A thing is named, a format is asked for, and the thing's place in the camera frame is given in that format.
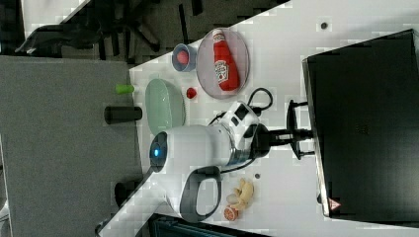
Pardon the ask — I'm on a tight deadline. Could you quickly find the grey round plate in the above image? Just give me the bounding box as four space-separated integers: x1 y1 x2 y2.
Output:
196 28 250 100

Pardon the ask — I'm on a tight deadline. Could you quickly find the red toy strawberry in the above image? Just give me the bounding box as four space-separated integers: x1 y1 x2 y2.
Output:
186 87 197 100

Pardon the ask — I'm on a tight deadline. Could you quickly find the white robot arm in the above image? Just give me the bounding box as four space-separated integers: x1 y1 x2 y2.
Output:
149 101 313 223

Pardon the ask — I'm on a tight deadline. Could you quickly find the green small object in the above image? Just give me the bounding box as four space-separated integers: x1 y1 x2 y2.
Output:
116 84 135 95

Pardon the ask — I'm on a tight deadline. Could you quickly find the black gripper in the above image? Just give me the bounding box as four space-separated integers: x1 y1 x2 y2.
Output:
244 123 313 160

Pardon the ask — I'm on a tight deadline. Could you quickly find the peeled toy banana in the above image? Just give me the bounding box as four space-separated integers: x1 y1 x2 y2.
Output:
226 178 254 210

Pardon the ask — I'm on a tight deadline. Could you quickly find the black cylinder upper post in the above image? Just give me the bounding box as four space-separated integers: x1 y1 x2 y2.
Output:
104 107 142 124

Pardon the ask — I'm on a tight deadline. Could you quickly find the orange slice toy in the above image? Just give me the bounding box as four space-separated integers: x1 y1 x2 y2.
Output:
223 205 238 221

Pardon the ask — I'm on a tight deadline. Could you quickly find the pink toy fruit in bowl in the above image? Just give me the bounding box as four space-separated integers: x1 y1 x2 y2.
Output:
176 50 189 65

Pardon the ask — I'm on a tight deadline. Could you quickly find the black toaster oven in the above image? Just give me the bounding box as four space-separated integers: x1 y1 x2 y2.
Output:
302 29 419 228

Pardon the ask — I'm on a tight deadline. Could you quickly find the blue bowl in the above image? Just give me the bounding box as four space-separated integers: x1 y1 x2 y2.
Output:
172 43 197 72

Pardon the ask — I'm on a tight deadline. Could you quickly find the green perforated colander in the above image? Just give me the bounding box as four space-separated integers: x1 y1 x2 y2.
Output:
145 78 186 135

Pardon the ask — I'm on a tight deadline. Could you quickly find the red ketchup bottle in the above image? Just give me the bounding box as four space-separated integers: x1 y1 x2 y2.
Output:
212 29 240 91

